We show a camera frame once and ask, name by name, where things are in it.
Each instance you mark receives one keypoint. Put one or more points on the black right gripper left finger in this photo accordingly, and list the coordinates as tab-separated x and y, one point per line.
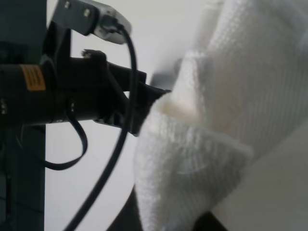
128	218

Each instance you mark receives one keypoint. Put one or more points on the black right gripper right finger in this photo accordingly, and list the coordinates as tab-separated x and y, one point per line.
208	222

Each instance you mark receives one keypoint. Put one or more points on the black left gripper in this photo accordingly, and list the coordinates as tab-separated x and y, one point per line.
92	87

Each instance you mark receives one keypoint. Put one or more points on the white towel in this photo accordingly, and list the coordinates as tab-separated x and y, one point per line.
232	137

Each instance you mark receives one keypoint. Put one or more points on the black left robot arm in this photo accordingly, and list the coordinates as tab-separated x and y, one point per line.
25	96

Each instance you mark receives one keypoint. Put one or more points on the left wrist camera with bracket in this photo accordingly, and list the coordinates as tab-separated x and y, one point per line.
90	17

